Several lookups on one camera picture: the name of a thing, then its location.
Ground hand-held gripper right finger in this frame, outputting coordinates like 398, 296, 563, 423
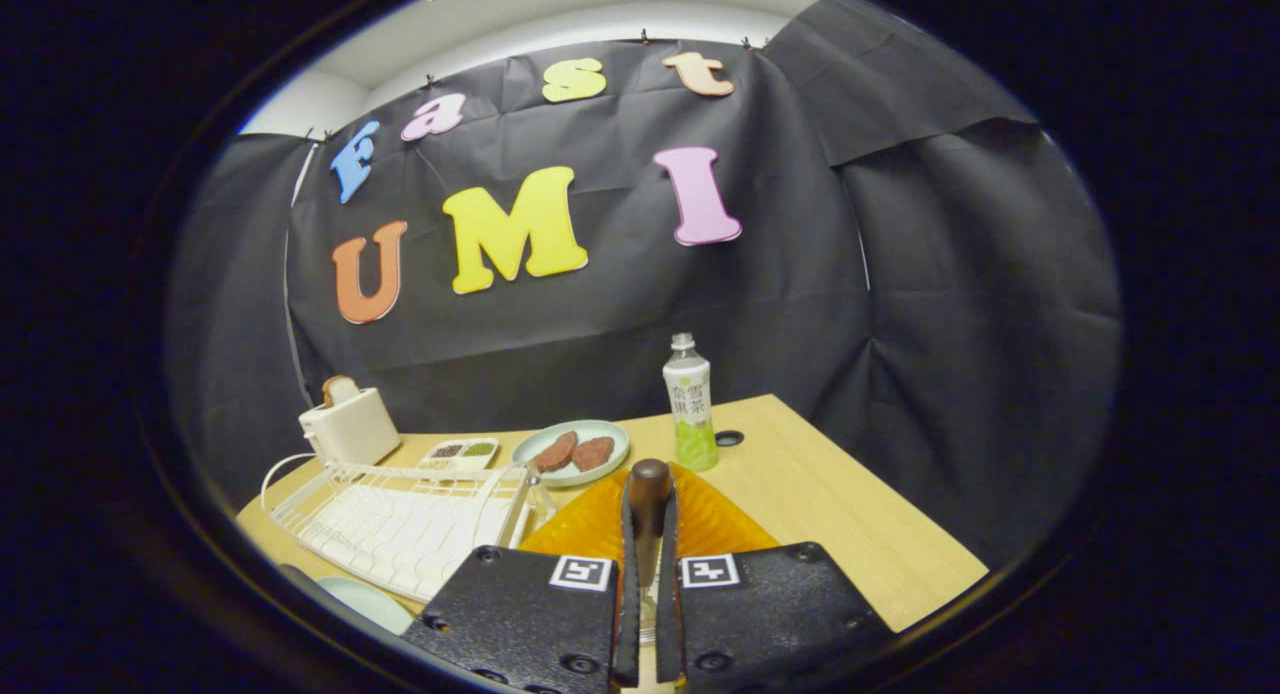
655, 462, 896, 694

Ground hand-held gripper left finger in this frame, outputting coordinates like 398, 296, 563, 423
400, 464, 641, 694

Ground wooden handle spoon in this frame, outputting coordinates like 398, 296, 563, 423
626, 458, 674, 645

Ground white wire dish rack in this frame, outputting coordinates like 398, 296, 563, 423
260, 452, 541, 605

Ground pale green plate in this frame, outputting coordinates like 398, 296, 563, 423
511, 419, 632, 489
315, 576, 416, 637

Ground green tea bottle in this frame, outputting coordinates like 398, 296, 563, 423
662, 332, 720, 472

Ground white divided bean tray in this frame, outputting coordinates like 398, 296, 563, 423
418, 437, 500, 472

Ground white toaster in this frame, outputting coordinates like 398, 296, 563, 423
298, 387, 402, 466

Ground black backdrop cloth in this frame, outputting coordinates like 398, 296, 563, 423
165, 0, 1123, 565

